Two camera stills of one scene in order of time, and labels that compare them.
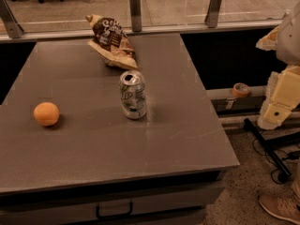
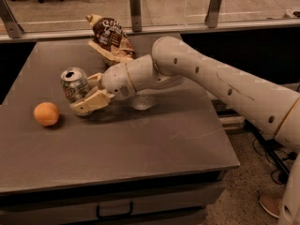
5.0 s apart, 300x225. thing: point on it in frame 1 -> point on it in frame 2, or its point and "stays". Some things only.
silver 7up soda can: [133, 95] -> [75, 83]
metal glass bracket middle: [135, 10] stays
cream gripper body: [290, 40] -> [116, 79]
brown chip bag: [112, 42] stays
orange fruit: [46, 113] stays
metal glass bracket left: [14, 29] stays
